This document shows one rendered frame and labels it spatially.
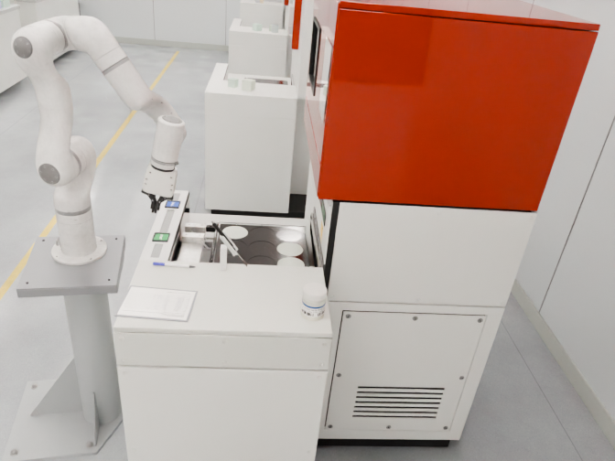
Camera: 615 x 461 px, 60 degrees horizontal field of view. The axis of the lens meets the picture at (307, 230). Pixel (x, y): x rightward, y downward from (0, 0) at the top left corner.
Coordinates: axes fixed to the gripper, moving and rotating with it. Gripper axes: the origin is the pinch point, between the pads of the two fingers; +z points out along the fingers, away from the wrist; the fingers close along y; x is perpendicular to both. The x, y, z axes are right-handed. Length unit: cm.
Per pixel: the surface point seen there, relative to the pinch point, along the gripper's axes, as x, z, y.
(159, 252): 4.4, 15.2, -4.7
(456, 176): 10, -42, -90
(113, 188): -237, 127, 57
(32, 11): -579, 91, 248
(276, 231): -24, 12, -46
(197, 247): -12.4, 20.4, -16.8
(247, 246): -11.6, 14.5, -35.1
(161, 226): -14.0, 15.7, -2.2
